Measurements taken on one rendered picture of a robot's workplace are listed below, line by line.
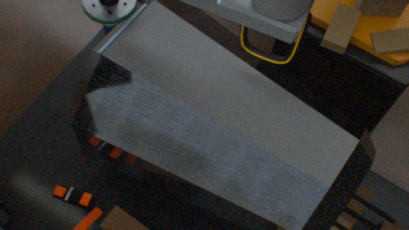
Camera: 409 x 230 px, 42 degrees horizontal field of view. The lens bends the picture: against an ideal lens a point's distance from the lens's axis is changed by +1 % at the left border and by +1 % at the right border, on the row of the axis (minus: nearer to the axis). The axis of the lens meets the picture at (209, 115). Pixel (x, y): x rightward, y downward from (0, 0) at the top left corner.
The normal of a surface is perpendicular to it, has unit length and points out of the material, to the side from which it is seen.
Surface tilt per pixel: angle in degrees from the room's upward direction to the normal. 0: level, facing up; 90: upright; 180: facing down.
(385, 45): 11
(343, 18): 0
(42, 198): 0
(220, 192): 45
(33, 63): 0
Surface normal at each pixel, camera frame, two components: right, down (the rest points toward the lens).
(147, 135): -0.33, 0.21
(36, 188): 0.05, -0.44
